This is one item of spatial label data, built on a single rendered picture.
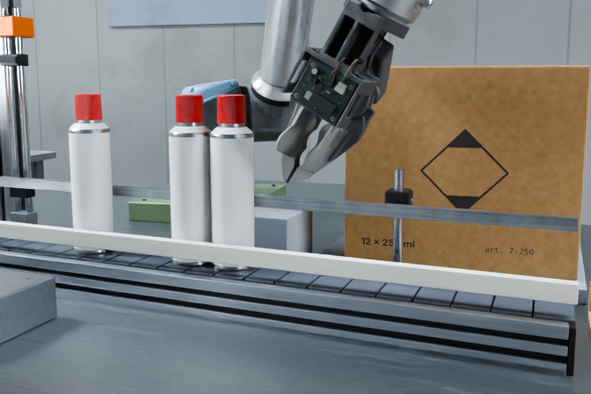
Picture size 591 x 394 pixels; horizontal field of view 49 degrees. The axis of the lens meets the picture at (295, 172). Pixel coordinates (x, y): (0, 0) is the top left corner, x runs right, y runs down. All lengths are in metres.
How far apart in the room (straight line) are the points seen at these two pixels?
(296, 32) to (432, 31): 2.01
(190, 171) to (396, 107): 0.28
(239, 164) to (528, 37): 2.53
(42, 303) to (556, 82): 0.66
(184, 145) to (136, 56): 2.88
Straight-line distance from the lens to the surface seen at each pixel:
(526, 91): 0.85
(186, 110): 0.77
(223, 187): 0.74
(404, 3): 0.64
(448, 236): 0.87
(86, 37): 3.79
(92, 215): 0.86
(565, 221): 0.72
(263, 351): 0.68
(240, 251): 0.73
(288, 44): 1.21
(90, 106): 0.85
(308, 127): 0.71
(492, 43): 3.16
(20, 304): 0.76
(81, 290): 0.86
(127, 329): 0.75
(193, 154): 0.76
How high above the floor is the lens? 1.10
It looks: 8 degrees down
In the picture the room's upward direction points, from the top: straight up
